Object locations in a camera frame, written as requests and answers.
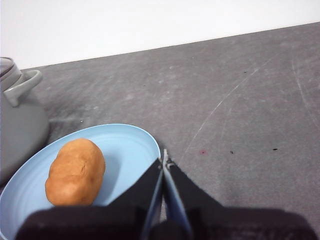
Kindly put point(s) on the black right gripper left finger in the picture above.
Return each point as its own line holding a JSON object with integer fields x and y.
{"x": 100, "y": 222}

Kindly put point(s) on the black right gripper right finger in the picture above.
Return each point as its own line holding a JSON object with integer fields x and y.
{"x": 237, "y": 225}

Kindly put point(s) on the brown potato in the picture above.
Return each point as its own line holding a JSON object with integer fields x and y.
{"x": 75, "y": 172}

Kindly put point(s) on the light blue plate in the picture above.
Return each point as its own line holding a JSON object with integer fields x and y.
{"x": 125, "y": 150}

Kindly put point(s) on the pale green electric steamer pot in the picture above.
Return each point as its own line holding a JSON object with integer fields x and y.
{"x": 20, "y": 125}

